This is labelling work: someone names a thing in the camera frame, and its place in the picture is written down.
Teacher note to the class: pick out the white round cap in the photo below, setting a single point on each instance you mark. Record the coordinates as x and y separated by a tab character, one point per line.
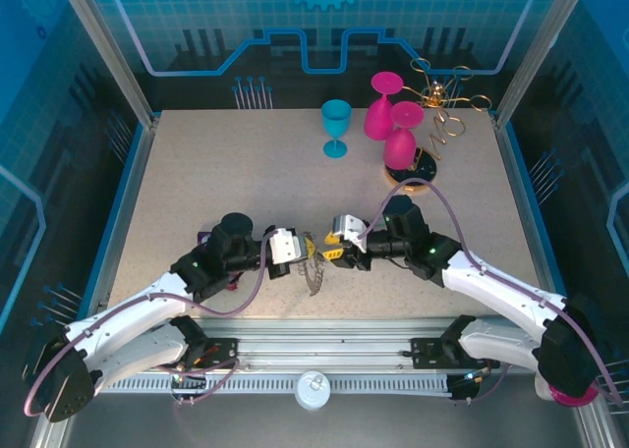
312	391

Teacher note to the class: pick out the aluminium frame post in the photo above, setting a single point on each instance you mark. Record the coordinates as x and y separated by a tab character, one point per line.
538	50
110	50

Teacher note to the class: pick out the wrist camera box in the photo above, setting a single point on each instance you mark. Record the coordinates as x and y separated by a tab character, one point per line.
351	232
285	245

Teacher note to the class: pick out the aluminium frame rail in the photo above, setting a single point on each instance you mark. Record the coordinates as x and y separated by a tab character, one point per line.
319	342

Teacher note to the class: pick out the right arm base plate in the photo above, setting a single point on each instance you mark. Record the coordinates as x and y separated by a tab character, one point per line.
425	352

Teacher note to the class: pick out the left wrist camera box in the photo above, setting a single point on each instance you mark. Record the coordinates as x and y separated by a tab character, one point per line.
285	245

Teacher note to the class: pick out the pink plastic goblet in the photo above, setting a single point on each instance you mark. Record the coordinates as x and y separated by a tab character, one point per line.
400	146
378	119

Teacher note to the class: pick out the white cup with pink lid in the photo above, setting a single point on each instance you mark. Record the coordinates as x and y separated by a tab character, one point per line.
565	399

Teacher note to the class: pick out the grey keyring organiser disc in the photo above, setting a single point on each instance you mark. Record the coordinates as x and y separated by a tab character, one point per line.
314	276

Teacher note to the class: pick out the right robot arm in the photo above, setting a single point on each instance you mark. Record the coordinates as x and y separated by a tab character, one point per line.
501	291

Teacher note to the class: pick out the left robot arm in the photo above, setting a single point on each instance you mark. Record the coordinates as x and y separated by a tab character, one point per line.
132	315

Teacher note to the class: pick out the blue plastic goblet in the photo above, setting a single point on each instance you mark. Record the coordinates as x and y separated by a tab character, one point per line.
336	116

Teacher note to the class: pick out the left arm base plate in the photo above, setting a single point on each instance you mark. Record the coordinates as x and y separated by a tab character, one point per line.
226	352

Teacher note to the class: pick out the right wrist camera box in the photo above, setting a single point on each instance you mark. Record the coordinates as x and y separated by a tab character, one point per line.
351	232

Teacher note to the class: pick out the colourful candy bag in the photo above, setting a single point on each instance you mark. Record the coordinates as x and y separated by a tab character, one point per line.
232	287

